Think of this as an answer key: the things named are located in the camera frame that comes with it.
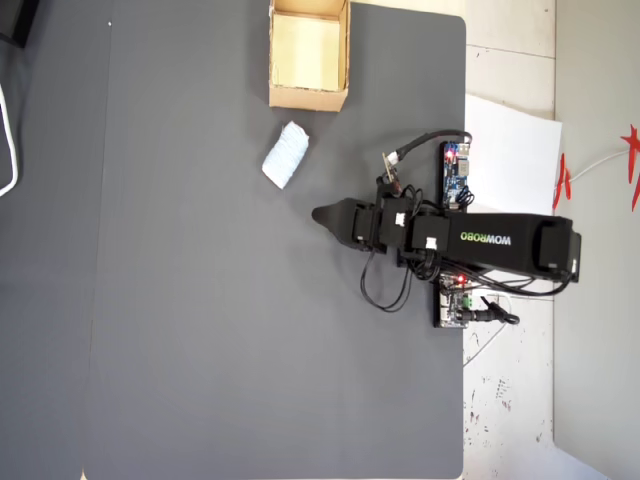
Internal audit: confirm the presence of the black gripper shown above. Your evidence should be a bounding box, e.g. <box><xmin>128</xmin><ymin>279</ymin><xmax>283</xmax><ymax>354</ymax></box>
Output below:
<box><xmin>311</xmin><ymin>197</ymin><xmax>387</xmax><ymax>254</ymax></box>

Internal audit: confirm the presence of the open cardboard box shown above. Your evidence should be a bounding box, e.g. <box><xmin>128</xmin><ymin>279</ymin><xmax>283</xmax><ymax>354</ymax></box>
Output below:
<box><xmin>268</xmin><ymin>0</ymin><xmax>352</xmax><ymax>114</ymax></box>

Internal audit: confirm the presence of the blue circuit board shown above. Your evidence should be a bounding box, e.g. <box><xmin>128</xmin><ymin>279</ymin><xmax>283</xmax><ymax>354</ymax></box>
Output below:
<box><xmin>439</xmin><ymin>141</ymin><xmax>474</xmax><ymax>215</ymax></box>

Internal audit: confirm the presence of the dark grey table mat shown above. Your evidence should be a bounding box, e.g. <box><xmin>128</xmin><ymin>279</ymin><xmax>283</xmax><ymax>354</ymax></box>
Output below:
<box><xmin>82</xmin><ymin>0</ymin><xmax>467</xmax><ymax>480</ymax></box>
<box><xmin>0</xmin><ymin>0</ymin><xmax>112</xmax><ymax>480</ymax></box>

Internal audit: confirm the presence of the white green circuit board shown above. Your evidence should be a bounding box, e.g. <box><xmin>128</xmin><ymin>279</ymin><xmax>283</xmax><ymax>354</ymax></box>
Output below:
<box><xmin>432</xmin><ymin>273</ymin><xmax>474</xmax><ymax>330</ymax></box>

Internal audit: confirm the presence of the black power plug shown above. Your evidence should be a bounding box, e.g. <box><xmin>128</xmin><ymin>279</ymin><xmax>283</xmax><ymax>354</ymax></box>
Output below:
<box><xmin>466</xmin><ymin>305</ymin><xmax>521</xmax><ymax>327</ymax></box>

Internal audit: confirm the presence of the white paper sheet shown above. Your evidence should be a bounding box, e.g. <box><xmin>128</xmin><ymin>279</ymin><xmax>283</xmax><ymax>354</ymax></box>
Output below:
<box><xmin>464</xmin><ymin>93</ymin><xmax>564</xmax><ymax>219</ymax></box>

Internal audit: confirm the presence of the red narrow sticker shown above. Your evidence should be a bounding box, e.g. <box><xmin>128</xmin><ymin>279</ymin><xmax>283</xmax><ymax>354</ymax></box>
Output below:
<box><xmin>551</xmin><ymin>152</ymin><xmax>574</xmax><ymax>213</ymax></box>

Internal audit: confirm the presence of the red star sticker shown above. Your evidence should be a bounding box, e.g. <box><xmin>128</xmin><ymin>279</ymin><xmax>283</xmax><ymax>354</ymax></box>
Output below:
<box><xmin>619</xmin><ymin>123</ymin><xmax>640</xmax><ymax>213</ymax></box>

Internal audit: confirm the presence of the white curved tube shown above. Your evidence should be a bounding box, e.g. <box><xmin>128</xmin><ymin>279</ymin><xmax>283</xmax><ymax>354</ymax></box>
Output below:
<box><xmin>0</xmin><ymin>83</ymin><xmax>21</xmax><ymax>198</ymax></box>

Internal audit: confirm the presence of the black monitor corner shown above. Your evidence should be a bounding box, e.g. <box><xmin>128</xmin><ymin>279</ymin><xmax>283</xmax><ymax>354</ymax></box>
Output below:
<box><xmin>0</xmin><ymin>0</ymin><xmax>41</xmax><ymax>50</ymax></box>

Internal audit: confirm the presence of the thin black looped wire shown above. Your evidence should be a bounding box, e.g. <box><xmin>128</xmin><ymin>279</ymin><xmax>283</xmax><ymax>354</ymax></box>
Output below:
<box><xmin>360</xmin><ymin>248</ymin><xmax>417</xmax><ymax>314</ymax></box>

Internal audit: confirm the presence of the small wrist camera board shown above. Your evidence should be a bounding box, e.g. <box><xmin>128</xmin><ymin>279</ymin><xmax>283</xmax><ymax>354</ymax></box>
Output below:
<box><xmin>381</xmin><ymin>151</ymin><xmax>402</xmax><ymax>185</ymax></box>

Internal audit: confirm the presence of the black sleeved camera cable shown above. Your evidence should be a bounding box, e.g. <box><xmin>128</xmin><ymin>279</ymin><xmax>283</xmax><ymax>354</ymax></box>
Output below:
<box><xmin>392</xmin><ymin>129</ymin><xmax>475</xmax><ymax>164</ymax></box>

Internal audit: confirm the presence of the black servo cable bundle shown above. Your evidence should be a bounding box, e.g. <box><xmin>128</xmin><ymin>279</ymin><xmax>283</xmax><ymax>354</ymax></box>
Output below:
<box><xmin>429</xmin><ymin>264</ymin><xmax>575</xmax><ymax>298</ymax></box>

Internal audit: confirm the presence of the white floor cable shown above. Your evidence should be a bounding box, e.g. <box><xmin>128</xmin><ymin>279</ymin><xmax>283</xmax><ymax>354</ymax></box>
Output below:
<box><xmin>568</xmin><ymin>148</ymin><xmax>635</xmax><ymax>185</ymax></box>

